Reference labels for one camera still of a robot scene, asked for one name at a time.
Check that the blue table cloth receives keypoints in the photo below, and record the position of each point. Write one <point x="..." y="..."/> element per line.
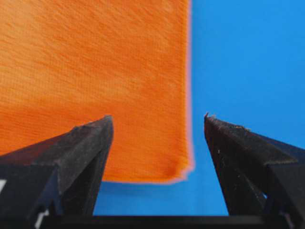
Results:
<point x="248" y="68"/>

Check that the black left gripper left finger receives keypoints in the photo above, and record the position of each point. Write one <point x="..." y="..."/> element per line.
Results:
<point x="54" y="184"/>

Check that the orange towel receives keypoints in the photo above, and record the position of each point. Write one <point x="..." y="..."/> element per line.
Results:
<point x="64" y="63"/>

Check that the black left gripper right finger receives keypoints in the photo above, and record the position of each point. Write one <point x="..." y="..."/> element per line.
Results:
<point x="262" y="179"/>

